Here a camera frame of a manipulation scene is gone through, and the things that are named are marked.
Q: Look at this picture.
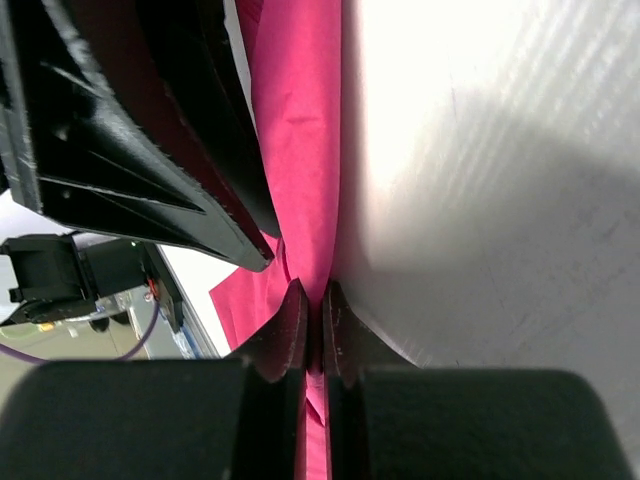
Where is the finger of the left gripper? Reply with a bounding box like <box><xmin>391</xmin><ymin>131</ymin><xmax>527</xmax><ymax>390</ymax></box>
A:
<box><xmin>1</xmin><ymin>1</ymin><xmax>273</xmax><ymax>272</ymax></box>
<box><xmin>136</xmin><ymin>1</ymin><xmax>281</xmax><ymax>238</ymax></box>

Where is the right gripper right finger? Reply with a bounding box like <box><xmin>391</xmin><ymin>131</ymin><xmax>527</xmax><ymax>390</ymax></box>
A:
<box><xmin>322</xmin><ymin>282</ymin><xmax>633</xmax><ymax>479</ymax></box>

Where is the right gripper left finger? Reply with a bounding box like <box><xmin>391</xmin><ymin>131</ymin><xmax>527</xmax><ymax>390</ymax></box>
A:
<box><xmin>1</xmin><ymin>281</ymin><xmax>308</xmax><ymax>479</ymax></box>

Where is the pink paper napkin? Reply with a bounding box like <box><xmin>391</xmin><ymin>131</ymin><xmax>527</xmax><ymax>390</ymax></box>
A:
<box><xmin>210</xmin><ymin>1</ymin><xmax>342</xmax><ymax>479</ymax></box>

